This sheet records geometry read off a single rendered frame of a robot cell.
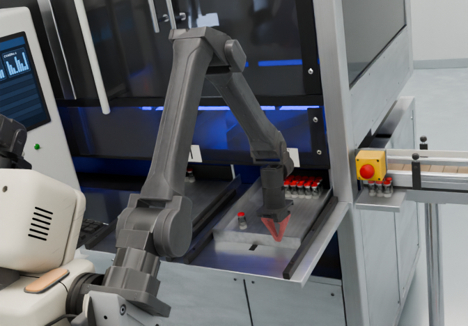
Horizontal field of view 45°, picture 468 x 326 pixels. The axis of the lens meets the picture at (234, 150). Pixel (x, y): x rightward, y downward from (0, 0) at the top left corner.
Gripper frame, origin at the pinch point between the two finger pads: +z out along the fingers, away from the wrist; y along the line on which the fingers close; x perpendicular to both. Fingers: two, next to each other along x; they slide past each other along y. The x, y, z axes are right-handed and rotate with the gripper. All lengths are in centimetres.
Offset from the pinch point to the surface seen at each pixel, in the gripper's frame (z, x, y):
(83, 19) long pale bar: -61, 65, 12
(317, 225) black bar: -0.2, -7.4, 10.3
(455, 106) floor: 40, 3, 376
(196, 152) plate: -15.6, 38.2, 25.2
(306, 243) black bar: 1.1, -7.4, 1.0
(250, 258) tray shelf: 3.9, 5.7, -5.7
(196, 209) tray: 0.3, 34.6, 15.5
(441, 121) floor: 45, 9, 339
